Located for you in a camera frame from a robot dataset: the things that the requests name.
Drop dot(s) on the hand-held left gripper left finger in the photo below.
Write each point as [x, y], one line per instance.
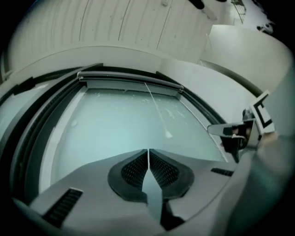
[92, 196]

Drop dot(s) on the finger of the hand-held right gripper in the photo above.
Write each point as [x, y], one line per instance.
[215, 129]

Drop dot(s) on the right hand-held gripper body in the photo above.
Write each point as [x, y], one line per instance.
[265, 115]

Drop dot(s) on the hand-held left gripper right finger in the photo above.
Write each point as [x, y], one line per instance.
[196, 175]

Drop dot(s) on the person's right forearm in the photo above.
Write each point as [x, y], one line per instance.
[270, 137]

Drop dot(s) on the person's right hand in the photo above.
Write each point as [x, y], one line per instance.
[247, 131]

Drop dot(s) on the black metal railing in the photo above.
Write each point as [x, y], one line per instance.
[239, 10]

